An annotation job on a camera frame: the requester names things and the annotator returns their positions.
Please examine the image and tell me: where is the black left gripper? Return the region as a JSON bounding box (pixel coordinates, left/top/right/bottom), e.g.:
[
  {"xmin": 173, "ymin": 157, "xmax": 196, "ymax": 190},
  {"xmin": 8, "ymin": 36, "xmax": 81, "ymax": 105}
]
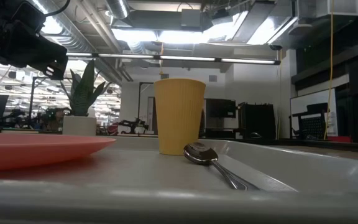
[{"xmin": 0, "ymin": 0, "xmax": 69, "ymax": 81}]

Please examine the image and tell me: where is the coral red round plate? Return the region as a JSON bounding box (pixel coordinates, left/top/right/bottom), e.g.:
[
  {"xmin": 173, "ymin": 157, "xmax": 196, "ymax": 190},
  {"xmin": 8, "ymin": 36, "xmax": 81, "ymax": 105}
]
[{"xmin": 0, "ymin": 133, "xmax": 117, "ymax": 172}]

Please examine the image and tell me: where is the yellow ribbed cup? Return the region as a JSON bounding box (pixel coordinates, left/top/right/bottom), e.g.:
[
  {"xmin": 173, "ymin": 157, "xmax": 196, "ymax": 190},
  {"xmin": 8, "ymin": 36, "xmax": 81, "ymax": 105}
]
[{"xmin": 154, "ymin": 78, "xmax": 207, "ymax": 156}]

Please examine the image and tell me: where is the grey plastic tray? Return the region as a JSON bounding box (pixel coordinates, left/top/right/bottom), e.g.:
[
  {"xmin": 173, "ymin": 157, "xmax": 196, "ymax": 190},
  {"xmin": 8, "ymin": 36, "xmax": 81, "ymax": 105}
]
[{"xmin": 0, "ymin": 135, "xmax": 358, "ymax": 224}]

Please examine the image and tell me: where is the silver metal spoon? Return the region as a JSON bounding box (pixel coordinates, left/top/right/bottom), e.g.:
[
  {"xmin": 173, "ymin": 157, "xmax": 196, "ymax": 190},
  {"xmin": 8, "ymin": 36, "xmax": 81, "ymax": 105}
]
[{"xmin": 183, "ymin": 142, "xmax": 260, "ymax": 191}]

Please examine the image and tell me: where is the red flat tray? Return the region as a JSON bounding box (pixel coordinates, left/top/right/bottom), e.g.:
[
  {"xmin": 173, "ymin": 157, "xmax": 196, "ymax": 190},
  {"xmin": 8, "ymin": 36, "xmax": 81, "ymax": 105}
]
[{"xmin": 326, "ymin": 135, "xmax": 352, "ymax": 143}]

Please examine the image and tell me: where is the green snake plant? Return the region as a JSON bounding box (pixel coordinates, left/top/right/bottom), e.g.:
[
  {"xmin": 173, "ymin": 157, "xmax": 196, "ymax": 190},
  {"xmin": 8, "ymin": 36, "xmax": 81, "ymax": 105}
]
[{"xmin": 60, "ymin": 58, "xmax": 111, "ymax": 118}]

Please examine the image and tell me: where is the person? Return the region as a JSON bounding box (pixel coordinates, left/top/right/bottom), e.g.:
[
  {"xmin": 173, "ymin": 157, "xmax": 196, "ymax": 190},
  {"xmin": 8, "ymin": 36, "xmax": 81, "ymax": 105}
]
[{"xmin": 44, "ymin": 107, "xmax": 71, "ymax": 132}]

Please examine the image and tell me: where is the white plant pot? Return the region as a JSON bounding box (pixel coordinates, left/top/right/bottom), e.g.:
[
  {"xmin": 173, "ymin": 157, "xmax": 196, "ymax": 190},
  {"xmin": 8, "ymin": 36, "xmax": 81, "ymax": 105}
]
[{"xmin": 62, "ymin": 115, "xmax": 98, "ymax": 136}]

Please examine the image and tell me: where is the LED light bar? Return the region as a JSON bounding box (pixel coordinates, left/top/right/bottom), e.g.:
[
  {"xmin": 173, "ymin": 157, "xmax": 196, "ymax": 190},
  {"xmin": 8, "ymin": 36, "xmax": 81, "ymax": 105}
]
[{"xmin": 65, "ymin": 52, "xmax": 282, "ymax": 65}]

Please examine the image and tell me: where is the dark square cabinet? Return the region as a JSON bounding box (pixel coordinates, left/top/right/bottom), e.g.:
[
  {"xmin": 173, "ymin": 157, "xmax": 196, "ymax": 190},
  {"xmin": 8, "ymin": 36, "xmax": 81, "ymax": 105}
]
[{"xmin": 203, "ymin": 98, "xmax": 237, "ymax": 119}]

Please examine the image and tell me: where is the black box-shaped machine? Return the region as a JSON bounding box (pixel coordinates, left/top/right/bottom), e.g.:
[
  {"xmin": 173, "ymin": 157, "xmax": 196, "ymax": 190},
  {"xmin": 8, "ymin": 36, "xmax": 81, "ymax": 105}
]
[{"xmin": 237, "ymin": 101, "xmax": 276, "ymax": 140}]

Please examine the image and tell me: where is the white board panel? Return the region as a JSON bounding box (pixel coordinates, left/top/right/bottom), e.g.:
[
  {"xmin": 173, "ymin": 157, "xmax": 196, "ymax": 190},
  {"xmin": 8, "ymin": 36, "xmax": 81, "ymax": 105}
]
[{"xmin": 290, "ymin": 88, "xmax": 338, "ymax": 137}]

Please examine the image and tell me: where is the black mesh basket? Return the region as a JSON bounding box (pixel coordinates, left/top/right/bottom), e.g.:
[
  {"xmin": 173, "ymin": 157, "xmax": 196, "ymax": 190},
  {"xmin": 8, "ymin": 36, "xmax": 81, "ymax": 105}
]
[{"xmin": 289, "ymin": 102, "xmax": 329, "ymax": 140}]

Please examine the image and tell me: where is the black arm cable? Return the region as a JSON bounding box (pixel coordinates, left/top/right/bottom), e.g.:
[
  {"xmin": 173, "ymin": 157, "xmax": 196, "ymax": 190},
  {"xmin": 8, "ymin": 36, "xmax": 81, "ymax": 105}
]
[{"xmin": 43, "ymin": 0, "xmax": 71, "ymax": 18}]

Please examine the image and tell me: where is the black background robot frame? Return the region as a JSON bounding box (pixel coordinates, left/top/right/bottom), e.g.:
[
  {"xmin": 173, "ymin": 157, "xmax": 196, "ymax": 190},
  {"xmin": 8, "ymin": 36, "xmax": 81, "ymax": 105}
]
[{"xmin": 137, "ymin": 81, "xmax": 155, "ymax": 135}]

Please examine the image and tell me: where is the black aluminium table frame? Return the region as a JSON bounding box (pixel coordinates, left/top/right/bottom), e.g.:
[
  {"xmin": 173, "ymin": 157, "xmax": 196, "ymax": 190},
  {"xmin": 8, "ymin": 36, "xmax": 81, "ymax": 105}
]
[{"xmin": 234, "ymin": 136, "xmax": 358, "ymax": 154}]

